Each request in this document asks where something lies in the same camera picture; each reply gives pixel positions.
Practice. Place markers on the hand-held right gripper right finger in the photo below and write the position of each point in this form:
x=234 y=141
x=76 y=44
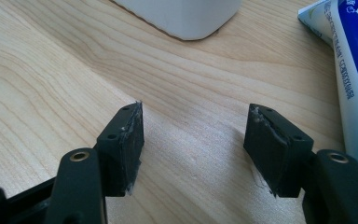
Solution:
x=270 y=149

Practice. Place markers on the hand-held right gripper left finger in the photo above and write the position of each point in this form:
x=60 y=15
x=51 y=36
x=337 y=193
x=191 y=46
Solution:
x=119 y=155

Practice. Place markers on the white toothbrush holder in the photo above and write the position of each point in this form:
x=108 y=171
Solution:
x=183 y=15

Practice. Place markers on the white and blue toothpaste tube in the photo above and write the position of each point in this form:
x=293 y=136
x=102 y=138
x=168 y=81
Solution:
x=354 y=62

